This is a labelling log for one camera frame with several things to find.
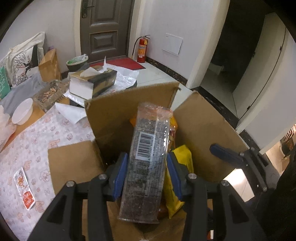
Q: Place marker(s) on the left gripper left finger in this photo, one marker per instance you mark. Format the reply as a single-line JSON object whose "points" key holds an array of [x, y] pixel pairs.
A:
{"points": [[79, 211]]}

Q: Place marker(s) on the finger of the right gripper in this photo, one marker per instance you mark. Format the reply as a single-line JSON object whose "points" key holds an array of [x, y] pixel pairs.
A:
{"points": [[251, 162]]}

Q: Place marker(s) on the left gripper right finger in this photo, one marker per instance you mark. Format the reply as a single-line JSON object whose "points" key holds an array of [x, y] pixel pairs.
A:
{"points": [[212, 206]]}

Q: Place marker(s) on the yellow cheese cracker pack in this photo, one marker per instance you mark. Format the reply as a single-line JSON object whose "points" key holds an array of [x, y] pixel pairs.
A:
{"points": [[173, 180]]}

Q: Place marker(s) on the clear dark seed bar pack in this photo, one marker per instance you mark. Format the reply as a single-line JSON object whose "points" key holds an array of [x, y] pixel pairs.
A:
{"points": [[144, 181]]}

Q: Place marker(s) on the orange chicken foot snack pack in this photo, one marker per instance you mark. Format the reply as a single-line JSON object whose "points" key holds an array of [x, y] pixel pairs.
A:
{"points": [[172, 132]]}

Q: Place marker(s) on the white orange snack pouch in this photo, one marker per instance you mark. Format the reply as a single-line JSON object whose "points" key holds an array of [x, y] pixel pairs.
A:
{"points": [[23, 188]]}

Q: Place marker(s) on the brown cardboard box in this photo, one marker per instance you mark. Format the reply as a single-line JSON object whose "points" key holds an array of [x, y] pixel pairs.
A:
{"points": [[199, 126]]}

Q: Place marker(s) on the white printed plastic bag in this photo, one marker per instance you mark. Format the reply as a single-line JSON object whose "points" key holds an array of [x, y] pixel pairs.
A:
{"points": [[7, 128]]}

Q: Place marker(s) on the white plastic bowl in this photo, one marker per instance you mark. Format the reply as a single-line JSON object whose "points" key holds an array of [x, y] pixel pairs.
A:
{"points": [[23, 112]]}

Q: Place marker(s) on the clear tray of shells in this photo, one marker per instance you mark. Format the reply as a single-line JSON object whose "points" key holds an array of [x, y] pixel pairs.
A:
{"points": [[52, 93]]}

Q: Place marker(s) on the tissue box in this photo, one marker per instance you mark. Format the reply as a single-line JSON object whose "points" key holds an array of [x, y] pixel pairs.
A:
{"points": [[91, 82]]}

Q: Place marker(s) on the teal cushion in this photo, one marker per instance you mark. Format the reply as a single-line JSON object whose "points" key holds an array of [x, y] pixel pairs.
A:
{"points": [[4, 84]]}

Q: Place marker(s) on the small wooden cabinet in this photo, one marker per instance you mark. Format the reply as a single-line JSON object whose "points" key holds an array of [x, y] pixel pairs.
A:
{"points": [[49, 67]]}

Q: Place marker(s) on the red door mat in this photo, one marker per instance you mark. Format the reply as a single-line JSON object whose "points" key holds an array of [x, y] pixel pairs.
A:
{"points": [[125, 63]]}

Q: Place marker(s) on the red fire extinguisher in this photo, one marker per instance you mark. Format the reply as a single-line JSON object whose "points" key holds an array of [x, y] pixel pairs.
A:
{"points": [[142, 48]]}

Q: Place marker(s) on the green lined trash bin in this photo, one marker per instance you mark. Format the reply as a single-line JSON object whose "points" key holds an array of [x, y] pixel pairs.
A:
{"points": [[76, 63]]}

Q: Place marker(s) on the white tote bag tree print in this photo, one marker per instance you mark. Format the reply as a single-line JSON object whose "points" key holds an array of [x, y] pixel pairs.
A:
{"points": [[22, 61]]}

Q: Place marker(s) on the dark brown door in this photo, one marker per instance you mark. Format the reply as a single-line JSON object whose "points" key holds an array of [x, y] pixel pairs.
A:
{"points": [[105, 28]]}

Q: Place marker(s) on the white wall panel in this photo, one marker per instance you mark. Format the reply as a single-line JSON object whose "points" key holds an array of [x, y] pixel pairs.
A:
{"points": [[172, 44]]}

